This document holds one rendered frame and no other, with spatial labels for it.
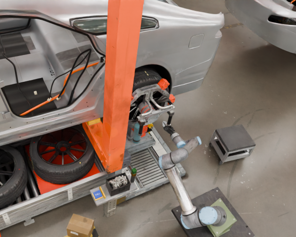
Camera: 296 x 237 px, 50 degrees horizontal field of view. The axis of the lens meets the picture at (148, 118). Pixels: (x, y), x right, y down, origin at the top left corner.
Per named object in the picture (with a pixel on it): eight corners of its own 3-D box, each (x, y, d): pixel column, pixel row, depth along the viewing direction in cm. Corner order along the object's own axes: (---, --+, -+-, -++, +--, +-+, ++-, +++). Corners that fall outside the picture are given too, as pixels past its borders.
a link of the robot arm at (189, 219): (202, 229, 284) (169, 154, 279) (185, 233, 291) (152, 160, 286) (205, 220, 298) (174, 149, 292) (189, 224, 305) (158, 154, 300)
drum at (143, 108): (148, 107, 339) (150, 98, 328) (158, 121, 327) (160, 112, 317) (136, 111, 333) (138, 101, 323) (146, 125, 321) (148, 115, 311)
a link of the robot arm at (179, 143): (181, 150, 334) (176, 148, 326) (175, 142, 341) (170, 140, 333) (187, 145, 332) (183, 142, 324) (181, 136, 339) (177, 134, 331)
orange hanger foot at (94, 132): (96, 121, 350) (96, 99, 325) (115, 156, 321) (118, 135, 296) (81, 125, 343) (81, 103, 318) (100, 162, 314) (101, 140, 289)
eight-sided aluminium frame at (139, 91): (160, 115, 362) (169, 79, 322) (164, 119, 358) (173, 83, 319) (118, 129, 339) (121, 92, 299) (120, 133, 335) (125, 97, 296)
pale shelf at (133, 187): (129, 176, 320) (129, 174, 318) (137, 189, 311) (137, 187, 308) (89, 191, 302) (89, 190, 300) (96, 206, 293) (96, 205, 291)
